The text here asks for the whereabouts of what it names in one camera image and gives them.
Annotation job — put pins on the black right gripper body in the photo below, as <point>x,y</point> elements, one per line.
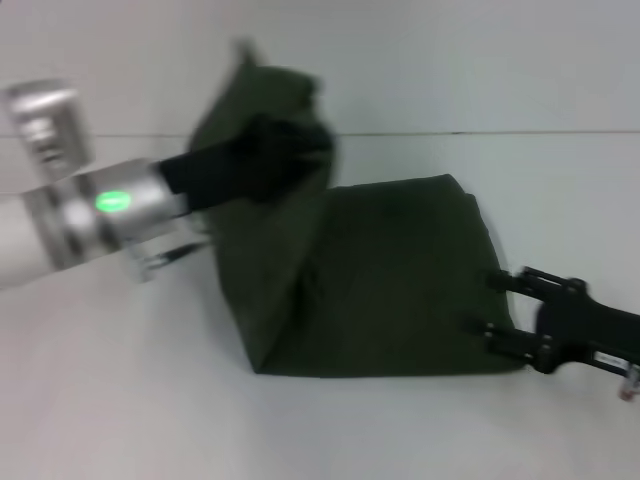
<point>585,325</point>

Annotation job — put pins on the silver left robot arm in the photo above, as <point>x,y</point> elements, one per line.
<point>75,210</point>

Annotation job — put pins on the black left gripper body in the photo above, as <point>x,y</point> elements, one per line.
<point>210,172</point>

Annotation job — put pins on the dark green shirt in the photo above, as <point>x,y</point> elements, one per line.
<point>360,260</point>

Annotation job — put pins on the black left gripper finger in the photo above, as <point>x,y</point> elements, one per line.
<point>295,145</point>

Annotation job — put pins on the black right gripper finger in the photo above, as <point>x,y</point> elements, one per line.
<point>530,282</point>
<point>505,337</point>

